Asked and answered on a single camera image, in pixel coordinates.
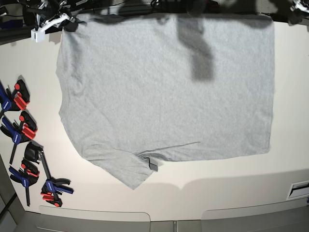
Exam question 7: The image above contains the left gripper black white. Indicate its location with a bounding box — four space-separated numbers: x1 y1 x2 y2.
288 0 309 25

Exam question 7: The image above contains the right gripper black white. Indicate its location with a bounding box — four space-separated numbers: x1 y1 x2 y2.
36 0 78 32

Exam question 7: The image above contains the grey T-shirt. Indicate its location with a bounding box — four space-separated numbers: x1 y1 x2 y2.
56 14 275 189

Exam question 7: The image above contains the top bar clamp blue red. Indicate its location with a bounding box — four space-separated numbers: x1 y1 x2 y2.
0 75 30 118

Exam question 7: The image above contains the long bar clamp blue red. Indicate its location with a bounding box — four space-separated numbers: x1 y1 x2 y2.
25 142 74 207

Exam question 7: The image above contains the white label plate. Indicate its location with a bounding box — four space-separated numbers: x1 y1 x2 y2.
286 180 309 200

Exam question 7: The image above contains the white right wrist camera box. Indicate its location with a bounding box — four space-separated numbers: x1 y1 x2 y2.
30 29 45 43

